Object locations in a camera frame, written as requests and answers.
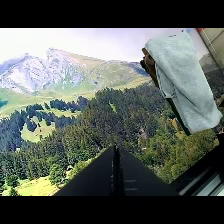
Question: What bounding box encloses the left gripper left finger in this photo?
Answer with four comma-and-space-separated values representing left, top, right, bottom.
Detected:
54, 145, 116, 197

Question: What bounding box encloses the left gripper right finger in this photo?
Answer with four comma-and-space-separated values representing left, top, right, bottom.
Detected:
116, 145, 180, 197

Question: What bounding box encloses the grey shirt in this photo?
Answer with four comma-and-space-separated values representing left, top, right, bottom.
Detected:
143, 30, 224, 135

